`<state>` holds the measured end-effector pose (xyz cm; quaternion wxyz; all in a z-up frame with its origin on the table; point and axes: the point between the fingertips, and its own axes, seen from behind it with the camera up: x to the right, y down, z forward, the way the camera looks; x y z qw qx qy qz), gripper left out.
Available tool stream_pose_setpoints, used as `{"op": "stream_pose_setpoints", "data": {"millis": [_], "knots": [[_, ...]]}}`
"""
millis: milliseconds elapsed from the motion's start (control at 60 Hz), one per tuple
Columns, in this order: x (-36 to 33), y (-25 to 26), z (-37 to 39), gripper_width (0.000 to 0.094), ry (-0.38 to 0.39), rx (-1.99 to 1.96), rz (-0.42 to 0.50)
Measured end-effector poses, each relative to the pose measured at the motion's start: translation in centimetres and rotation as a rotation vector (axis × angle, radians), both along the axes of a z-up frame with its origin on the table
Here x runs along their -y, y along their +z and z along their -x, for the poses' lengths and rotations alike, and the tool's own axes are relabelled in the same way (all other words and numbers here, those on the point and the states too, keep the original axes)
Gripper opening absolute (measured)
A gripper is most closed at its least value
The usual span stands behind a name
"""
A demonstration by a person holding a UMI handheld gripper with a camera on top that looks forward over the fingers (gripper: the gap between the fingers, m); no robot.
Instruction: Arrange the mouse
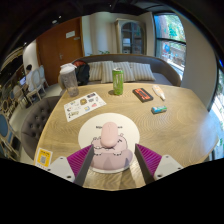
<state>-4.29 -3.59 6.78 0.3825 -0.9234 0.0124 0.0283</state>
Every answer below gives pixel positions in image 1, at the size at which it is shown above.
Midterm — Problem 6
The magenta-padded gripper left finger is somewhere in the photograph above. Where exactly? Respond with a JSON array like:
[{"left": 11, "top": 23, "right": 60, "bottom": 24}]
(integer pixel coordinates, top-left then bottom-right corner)
[{"left": 46, "top": 144, "right": 95, "bottom": 187}]

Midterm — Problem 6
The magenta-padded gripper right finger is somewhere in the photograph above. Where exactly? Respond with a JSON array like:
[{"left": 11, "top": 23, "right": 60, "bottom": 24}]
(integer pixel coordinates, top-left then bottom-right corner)
[{"left": 134, "top": 143, "right": 184, "bottom": 186}]

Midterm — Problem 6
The pink computer mouse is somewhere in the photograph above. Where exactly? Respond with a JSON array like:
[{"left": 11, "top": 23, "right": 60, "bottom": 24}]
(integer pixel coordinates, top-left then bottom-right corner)
[{"left": 100, "top": 121, "right": 119, "bottom": 148}]

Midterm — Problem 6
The round white cartoon mouse pad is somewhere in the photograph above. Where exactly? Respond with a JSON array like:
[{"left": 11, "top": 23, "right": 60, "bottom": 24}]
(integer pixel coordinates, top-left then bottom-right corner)
[{"left": 77, "top": 112, "right": 141, "bottom": 174}]

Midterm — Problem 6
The yellow code sticker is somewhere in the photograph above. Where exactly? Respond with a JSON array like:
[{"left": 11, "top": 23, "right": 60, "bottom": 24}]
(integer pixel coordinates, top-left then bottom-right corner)
[{"left": 34, "top": 147, "right": 54, "bottom": 170}]

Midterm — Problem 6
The small teal pack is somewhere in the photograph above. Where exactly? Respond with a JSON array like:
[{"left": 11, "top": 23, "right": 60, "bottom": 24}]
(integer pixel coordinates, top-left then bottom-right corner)
[{"left": 151, "top": 105, "right": 168, "bottom": 115}]

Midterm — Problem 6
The white sticker sheet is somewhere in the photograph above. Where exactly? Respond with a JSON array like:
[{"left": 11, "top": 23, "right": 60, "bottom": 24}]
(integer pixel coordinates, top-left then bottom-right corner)
[{"left": 63, "top": 91, "right": 107, "bottom": 123}]

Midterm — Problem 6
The grey tufted chair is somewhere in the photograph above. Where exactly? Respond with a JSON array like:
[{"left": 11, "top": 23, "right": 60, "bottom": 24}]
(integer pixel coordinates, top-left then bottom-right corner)
[{"left": 20, "top": 95, "right": 63, "bottom": 161}]

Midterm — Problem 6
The black and orange box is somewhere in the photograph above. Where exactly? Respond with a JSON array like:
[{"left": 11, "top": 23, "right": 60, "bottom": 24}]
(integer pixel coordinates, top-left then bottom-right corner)
[{"left": 132, "top": 87, "right": 154, "bottom": 103}]

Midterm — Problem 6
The white plastic tube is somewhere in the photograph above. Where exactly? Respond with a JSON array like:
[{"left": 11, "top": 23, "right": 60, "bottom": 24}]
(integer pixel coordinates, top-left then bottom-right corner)
[{"left": 152, "top": 84, "right": 166, "bottom": 101}]

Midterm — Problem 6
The clear shaker bottle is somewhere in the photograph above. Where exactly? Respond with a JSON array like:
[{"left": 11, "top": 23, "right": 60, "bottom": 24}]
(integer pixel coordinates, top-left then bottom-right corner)
[{"left": 59, "top": 63, "right": 80, "bottom": 98}]

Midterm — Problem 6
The blue-backed white chair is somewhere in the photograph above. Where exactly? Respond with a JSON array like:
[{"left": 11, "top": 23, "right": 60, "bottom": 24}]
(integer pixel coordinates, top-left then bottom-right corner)
[{"left": 0, "top": 111, "right": 19, "bottom": 158}]

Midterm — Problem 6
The green drink can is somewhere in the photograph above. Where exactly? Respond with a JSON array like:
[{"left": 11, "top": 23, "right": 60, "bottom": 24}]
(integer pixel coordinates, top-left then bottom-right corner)
[{"left": 111, "top": 67, "right": 125, "bottom": 96}]

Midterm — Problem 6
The black backpack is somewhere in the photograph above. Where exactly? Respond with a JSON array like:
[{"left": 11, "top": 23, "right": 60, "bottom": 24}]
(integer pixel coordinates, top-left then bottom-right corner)
[{"left": 73, "top": 60, "right": 91, "bottom": 86}]

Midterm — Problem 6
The striped cushion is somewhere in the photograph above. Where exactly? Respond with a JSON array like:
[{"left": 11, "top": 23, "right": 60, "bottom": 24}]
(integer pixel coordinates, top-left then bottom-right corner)
[
  {"left": 100, "top": 60, "right": 136, "bottom": 84},
  {"left": 129, "top": 62, "right": 156, "bottom": 82},
  {"left": 88, "top": 61, "right": 104, "bottom": 83}
]

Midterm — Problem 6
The brown curved sofa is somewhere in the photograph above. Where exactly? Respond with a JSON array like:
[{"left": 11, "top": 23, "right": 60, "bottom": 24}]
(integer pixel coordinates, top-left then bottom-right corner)
[{"left": 71, "top": 53, "right": 183, "bottom": 88}]

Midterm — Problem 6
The person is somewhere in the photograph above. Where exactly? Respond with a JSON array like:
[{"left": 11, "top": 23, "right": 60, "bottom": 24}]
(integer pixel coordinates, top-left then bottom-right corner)
[{"left": 23, "top": 64, "right": 36, "bottom": 93}]

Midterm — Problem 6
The wooden door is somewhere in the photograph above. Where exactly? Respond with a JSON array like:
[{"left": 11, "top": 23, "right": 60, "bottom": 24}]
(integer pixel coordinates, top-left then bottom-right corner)
[{"left": 35, "top": 17, "right": 84, "bottom": 86}]

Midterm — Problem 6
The black-framed window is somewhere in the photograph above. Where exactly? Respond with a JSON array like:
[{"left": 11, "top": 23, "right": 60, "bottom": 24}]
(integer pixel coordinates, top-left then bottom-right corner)
[{"left": 153, "top": 13, "right": 187, "bottom": 79}]

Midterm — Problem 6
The arched glass cabinet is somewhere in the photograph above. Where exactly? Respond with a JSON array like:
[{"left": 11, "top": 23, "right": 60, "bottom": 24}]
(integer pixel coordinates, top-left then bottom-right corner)
[{"left": 114, "top": 18, "right": 147, "bottom": 55}]

